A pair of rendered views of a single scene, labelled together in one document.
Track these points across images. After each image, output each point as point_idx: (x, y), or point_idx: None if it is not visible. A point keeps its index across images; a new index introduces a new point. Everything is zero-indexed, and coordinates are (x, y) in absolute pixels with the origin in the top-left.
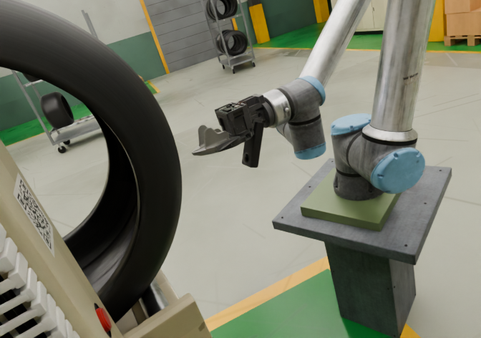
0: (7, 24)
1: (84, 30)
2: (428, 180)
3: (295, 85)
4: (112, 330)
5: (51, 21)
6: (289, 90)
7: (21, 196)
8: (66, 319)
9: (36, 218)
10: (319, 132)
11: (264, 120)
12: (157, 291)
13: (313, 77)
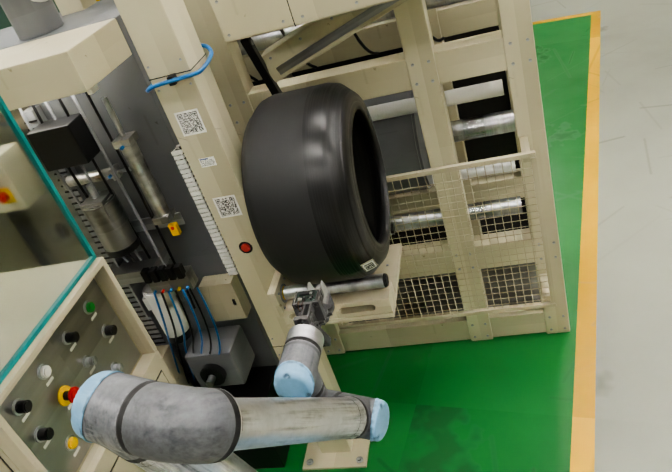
0: (241, 155)
1: (257, 175)
2: None
3: (284, 353)
4: (252, 254)
5: (246, 164)
6: (285, 346)
7: (220, 200)
8: (216, 229)
9: (224, 207)
10: None
11: None
12: (305, 289)
13: (279, 373)
